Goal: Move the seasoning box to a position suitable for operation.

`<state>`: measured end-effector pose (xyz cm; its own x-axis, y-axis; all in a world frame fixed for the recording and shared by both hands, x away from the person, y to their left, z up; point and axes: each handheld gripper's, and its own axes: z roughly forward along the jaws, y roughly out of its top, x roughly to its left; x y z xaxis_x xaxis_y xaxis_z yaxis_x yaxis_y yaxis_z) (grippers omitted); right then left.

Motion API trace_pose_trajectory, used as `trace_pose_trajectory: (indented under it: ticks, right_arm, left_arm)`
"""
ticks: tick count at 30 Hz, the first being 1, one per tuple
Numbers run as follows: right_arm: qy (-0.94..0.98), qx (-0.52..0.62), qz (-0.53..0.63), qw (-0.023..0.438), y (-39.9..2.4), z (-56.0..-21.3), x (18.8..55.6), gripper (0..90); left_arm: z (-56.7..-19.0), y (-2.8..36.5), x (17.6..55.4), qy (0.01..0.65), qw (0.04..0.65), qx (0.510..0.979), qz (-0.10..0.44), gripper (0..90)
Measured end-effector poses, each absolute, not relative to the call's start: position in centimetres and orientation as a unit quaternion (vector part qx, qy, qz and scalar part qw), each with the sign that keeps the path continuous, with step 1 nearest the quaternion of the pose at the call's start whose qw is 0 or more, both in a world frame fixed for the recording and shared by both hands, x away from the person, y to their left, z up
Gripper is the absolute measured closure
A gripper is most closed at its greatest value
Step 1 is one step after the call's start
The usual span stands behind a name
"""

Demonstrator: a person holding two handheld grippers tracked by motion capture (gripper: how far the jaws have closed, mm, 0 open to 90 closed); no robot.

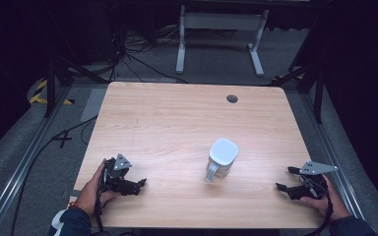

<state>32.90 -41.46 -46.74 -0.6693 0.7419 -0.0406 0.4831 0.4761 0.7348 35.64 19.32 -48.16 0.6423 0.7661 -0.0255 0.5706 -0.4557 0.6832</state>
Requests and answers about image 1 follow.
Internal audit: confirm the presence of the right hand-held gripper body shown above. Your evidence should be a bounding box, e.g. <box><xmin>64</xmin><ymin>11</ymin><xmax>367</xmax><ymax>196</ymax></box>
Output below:
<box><xmin>297</xmin><ymin>160</ymin><xmax>340</xmax><ymax>201</ymax></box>

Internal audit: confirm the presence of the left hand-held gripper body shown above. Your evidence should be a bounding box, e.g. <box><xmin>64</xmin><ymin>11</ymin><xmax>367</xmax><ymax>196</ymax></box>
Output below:
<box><xmin>101</xmin><ymin>152</ymin><xmax>139</xmax><ymax>197</ymax></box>

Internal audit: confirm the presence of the white mug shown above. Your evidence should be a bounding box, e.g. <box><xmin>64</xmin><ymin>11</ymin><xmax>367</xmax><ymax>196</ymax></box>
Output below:
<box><xmin>204</xmin><ymin>138</ymin><xmax>240</xmax><ymax>183</ymax></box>

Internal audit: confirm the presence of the person's right hand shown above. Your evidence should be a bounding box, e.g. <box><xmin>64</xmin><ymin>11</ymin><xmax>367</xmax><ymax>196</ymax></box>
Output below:
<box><xmin>299</xmin><ymin>174</ymin><xmax>351</xmax><ymax>221</ymax></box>

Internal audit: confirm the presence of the person's left hand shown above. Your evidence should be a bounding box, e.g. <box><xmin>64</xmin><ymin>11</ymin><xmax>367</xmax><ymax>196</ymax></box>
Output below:
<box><xmin>74</xmin><ymin>158</ymin><xmax>121</xmax><ymax>216</ymax></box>

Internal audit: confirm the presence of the black cross tape mark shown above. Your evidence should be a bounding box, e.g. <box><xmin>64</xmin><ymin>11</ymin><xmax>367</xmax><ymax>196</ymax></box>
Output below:
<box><xmin>52</xmin><ymin>130</ymin><xmax>74</xmax><ymax>149</ymax></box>

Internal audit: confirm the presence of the black metal stand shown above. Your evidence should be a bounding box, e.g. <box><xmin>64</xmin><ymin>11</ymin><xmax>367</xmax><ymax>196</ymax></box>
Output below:
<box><xmin>270</xmin><ymin>62</ymin><xmax>325</xmax><ymax>125</ymax></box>
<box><xmin>43</xmin><ymin>57</ymin><xmax>109</xmax><ymax>118</ymax></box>

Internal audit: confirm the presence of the yellow black floor tape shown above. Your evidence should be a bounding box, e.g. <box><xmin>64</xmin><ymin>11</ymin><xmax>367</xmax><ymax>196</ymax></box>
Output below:
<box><xmin>29</xmin><ymin>79</ymin><xmax>75</xmax><ymax>106</ymax></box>

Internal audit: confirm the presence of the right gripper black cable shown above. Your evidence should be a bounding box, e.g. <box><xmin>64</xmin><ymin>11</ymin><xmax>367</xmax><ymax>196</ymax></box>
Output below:
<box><xmin>303</xmin><ymin>178</ymin><xmax>335</xmax><ymax>236</ymax></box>

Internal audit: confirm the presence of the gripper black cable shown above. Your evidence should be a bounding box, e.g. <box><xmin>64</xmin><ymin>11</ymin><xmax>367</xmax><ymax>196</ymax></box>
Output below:
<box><xmin>93</xmin><ymin>162</ymin><xmax>110</xmax><ymax>234</ymax></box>
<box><xmin>303</xmin><ymin>178</ymin><xmax>335</xmax><ymax>236</ymax></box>

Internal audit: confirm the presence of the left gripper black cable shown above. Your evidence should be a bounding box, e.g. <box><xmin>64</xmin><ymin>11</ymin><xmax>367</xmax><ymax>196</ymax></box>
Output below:
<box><xmin>93</xmin><ymin>162</ymin><xmax>110</xmax><ymax>234</ymax></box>

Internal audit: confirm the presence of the aluminium floor rail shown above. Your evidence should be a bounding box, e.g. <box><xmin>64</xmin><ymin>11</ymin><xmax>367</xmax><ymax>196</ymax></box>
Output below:
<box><xmin>299</xmin><ymin>92</ymin><xmax>365</xmax><ymax>220</ymax></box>
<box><xmin>0</xmin><ymin>86</ymin><xmax>72</xmax><ymax>236</ymax></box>

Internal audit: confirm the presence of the black floor cable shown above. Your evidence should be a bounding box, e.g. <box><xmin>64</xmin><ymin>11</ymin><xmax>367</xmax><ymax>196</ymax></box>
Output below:
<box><xmin>9</xmin><ymin>115</ymin><xmax>98</xmax><ymax>236</ymax></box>

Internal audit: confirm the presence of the bundle of black cables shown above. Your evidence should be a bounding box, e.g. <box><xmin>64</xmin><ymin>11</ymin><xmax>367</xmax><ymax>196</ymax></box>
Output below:
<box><xmin>109</xmin><ymin>26</ymin><xmax>190</xmax><ymax>85</ymax></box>

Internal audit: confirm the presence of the white metal desk frame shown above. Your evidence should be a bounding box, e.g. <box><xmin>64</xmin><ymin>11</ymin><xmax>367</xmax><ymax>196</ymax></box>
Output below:
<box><xmin>175</xmin><ymin>4</ymin><xmax>270</xmax><ymax>78</ymax></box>

